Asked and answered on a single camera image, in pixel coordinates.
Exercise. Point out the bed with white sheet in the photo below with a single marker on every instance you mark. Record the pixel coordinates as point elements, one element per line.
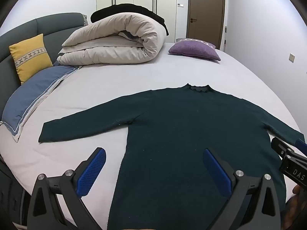
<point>120,81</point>

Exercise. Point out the wall socket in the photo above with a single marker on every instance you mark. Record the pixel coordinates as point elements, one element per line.
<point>291,57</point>

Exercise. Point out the dark bedside cabinet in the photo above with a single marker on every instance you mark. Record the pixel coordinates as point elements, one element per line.
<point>12,196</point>

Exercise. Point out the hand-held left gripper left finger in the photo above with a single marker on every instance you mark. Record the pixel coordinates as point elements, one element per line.
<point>92,172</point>

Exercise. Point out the person's right hand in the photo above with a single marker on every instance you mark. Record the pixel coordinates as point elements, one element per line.
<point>298,203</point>

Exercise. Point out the black cloth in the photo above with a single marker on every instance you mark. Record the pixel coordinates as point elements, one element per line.
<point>115,10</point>

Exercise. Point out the grey-blue bed headboard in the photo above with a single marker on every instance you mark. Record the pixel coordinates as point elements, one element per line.
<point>24,31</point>

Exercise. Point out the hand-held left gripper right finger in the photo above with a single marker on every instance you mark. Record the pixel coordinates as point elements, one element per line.
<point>217,172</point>

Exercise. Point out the beige folded duvet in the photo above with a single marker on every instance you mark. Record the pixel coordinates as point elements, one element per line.
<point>115,40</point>

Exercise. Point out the dark green sweater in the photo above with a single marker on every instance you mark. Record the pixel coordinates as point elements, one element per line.
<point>182,124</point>

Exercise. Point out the blue pillow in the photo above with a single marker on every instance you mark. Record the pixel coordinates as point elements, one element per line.
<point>33,93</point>

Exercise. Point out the yellow patterned cushion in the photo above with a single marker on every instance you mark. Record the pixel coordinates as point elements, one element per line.
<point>31,57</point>

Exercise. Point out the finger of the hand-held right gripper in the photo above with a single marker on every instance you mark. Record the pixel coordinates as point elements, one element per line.
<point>280,146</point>
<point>302,146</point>

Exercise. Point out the purple cushion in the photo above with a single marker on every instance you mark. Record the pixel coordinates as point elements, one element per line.
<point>194,49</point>

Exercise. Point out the brown door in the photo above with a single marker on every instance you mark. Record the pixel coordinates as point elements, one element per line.
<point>206,9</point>

